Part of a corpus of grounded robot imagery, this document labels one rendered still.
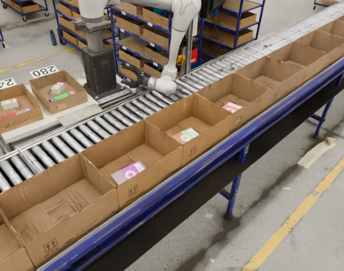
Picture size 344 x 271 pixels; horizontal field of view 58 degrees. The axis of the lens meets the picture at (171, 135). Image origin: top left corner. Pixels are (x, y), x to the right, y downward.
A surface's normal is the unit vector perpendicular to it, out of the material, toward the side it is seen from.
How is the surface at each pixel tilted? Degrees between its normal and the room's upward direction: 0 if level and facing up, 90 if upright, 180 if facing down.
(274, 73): 89
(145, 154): 1
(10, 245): 0
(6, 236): 0
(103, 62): 90
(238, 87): 89
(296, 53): 90
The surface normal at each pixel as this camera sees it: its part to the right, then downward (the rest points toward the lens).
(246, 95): -0.72, 0.42
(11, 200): 0.70, 0.47
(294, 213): 0.02, -0.77
